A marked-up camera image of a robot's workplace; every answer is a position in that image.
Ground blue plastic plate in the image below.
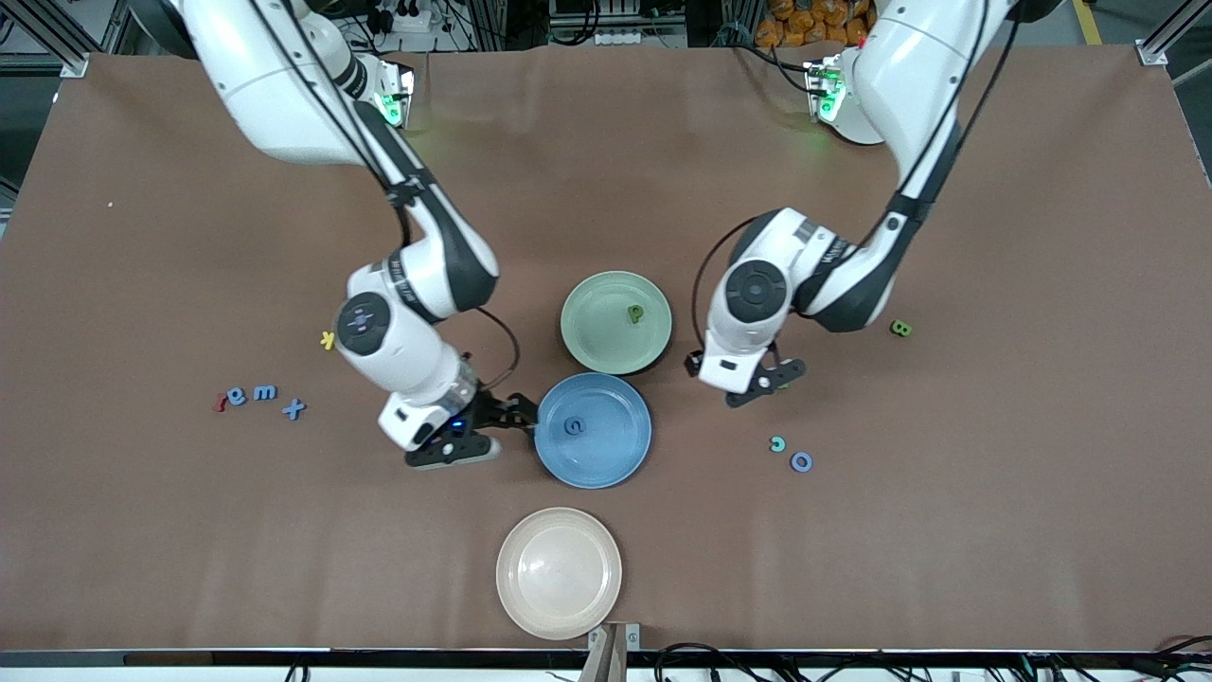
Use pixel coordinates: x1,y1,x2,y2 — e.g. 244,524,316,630
533,372,652,490

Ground green plastic plate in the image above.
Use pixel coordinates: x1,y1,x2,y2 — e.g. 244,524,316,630
560,271,673,376

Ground beige plastic plate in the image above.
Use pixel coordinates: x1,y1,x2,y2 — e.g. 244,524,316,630
495,507,623,641

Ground brown table cover sheet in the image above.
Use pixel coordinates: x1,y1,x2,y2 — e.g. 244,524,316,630
0,43,1212,655

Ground bag of orange objects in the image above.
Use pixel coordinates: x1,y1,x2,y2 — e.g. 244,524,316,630
755,0,872,48

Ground silver equipment rack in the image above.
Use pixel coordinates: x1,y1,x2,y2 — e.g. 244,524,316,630
549,0,687,48

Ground white power strip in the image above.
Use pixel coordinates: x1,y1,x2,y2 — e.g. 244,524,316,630
374,0,432,34

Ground metal clamp bracket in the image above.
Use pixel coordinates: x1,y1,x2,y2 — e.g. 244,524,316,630
587,622,642,682

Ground black cable bundle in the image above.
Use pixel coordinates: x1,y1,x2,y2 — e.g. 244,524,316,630
653,642,1212,682

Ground aluminium frame profile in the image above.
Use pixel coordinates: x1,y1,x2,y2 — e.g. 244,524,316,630
1136,0,1212,67
0,0,129,79

